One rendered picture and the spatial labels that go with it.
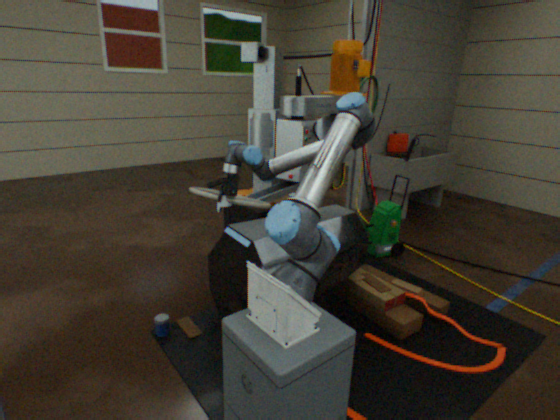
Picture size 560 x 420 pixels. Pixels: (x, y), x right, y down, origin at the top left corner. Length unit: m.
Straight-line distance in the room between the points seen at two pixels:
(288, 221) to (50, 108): 7.05
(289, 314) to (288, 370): 0.19
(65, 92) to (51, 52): 0.68
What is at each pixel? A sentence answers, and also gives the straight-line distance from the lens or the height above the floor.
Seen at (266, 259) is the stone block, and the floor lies 0.72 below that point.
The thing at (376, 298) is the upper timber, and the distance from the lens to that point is 3.03.
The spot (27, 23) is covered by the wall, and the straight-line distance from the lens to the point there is 8.06.
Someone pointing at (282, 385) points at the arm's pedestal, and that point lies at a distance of 1.40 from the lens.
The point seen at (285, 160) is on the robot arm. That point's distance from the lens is 1.86.
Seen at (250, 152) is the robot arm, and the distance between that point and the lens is 1.84.
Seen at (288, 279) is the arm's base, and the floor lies 1.09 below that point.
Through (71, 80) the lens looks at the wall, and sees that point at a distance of 8.10.
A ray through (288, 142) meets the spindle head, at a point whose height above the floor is 1.39.
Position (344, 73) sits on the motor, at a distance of 3.11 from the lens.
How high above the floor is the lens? 1.78
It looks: 19 degrees down
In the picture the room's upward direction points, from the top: 2 degrees clockwise
